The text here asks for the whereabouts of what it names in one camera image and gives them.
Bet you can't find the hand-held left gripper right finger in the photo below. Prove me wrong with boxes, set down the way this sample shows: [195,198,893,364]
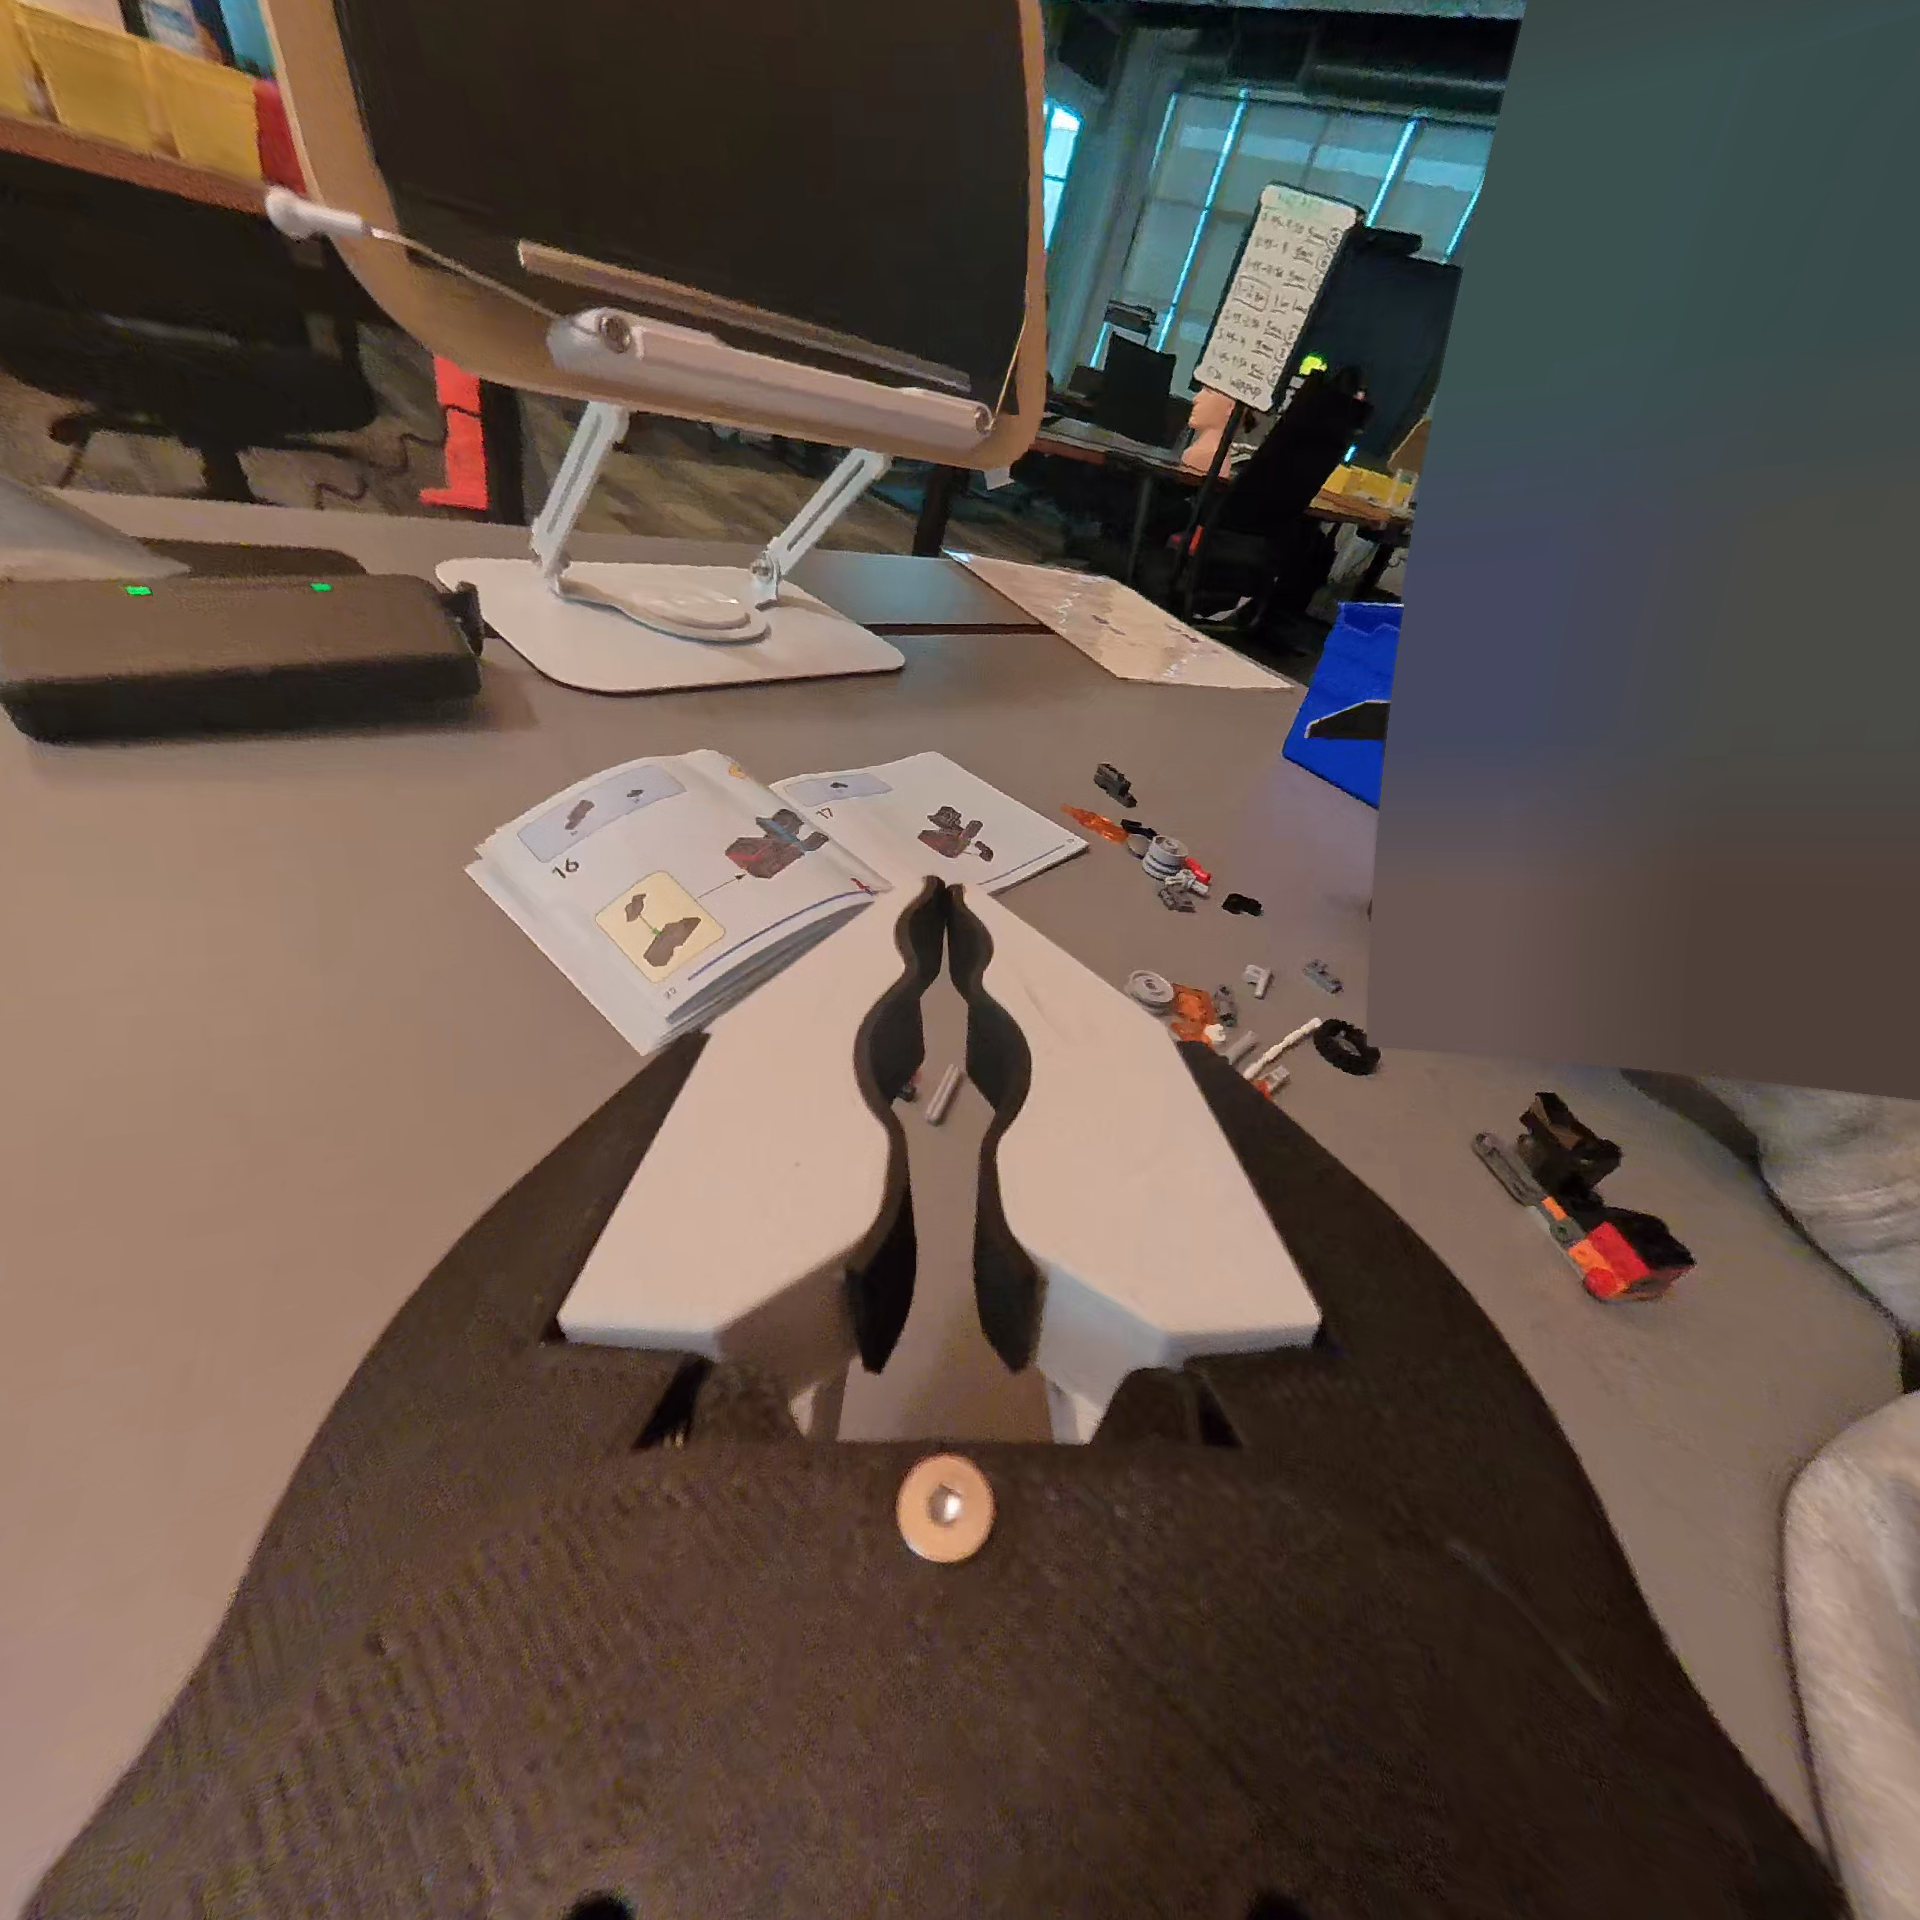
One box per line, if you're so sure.
[948,886,1326,1444]

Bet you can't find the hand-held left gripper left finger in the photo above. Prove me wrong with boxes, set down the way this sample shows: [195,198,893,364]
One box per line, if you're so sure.
[556,878,954,1442]

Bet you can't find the scattered small lego pieces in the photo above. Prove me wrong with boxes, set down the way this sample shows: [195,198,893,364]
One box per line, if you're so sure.
[1065,756,1382,1097]

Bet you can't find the lego instruction booklet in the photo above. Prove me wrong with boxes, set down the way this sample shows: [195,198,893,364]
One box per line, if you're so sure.
[464,750,1088,1056]

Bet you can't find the black and red lego build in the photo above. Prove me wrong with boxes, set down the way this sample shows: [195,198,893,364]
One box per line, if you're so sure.
[1474,1092,1696,1305]

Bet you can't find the blue plastic bin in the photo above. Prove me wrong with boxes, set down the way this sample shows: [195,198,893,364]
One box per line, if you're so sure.
[1282,599,1405,811]

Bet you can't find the printed paper sheet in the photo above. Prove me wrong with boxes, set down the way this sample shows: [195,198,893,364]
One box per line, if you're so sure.
[950,551,1305,692]

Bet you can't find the white monitor stand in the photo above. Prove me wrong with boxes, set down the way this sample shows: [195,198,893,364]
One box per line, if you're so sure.
[435,307,998,698]

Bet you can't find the black battery pack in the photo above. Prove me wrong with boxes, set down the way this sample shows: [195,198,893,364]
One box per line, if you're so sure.
[0,544,485,745]

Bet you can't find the black office chair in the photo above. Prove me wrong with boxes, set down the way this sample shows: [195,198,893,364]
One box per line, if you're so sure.
[0,294,379,505]
[1182,368,1377,633]

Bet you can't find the background office desk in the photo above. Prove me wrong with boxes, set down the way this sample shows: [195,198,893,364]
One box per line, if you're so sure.
[1035,406,1414,602]

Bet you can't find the red object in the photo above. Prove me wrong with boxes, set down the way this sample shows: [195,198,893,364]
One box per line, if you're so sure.
[422,354,492,513]

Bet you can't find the person's beige sweater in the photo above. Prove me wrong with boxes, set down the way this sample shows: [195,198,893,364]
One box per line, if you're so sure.
[1710,1073,1920,1920]

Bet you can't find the dark background monitor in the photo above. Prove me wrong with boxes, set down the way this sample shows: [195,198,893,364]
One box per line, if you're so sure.
[1317,228,1465,452]

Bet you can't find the whiteboard with writing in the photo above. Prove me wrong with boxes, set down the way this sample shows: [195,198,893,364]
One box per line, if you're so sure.
[1190,184,1364,410]

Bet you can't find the wooden shelf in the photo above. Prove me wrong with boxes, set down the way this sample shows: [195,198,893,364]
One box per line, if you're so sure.
[0,112,330,232]

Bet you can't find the row of yellow boxes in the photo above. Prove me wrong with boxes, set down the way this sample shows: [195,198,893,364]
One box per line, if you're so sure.
[0,0,265,184]

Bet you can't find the white cable plug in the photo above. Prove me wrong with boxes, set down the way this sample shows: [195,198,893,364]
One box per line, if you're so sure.
[265,186,436,252]

